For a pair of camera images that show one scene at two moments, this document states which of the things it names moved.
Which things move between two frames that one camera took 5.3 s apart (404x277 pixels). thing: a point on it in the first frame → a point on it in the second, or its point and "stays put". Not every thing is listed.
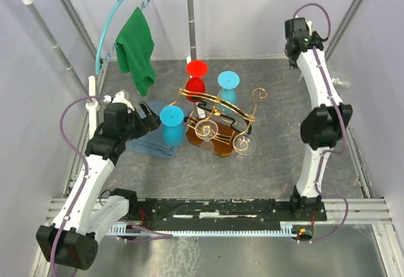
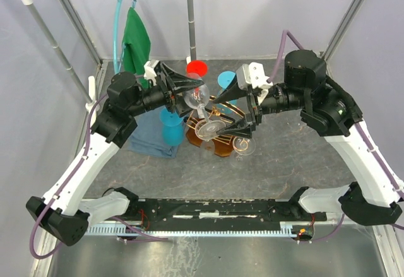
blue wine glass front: [172, 117] stays put
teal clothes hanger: [99, 63] → [115, 43]
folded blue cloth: [151, 143] stays put
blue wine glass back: [228, 81] stays put
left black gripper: [150, 123] → [175, 81]
